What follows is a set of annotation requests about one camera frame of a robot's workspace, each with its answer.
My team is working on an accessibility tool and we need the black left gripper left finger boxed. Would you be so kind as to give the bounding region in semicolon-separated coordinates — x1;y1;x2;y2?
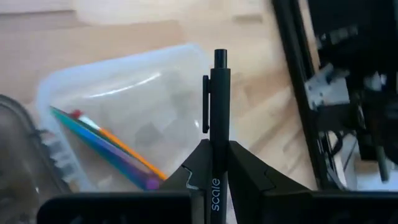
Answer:
36;139;211;224

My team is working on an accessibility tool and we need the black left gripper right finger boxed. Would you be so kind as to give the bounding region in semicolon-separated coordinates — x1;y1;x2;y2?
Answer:
228;140;398;224

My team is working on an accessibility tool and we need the orange pencil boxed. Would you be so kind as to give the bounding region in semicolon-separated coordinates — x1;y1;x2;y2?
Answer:
70;109;169;181

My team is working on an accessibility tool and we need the iridescent purple blue pen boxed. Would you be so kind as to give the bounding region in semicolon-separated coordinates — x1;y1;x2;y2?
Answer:
49;105;161;191

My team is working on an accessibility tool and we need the grey translucent supply box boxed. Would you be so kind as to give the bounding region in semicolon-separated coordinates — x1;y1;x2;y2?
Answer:
0;42;246;224

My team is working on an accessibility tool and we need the black click pen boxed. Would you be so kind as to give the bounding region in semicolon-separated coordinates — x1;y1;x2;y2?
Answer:
201;49;231;224

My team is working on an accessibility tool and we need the black aluminium table frame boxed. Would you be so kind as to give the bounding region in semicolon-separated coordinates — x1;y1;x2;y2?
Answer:
272;0;346;190

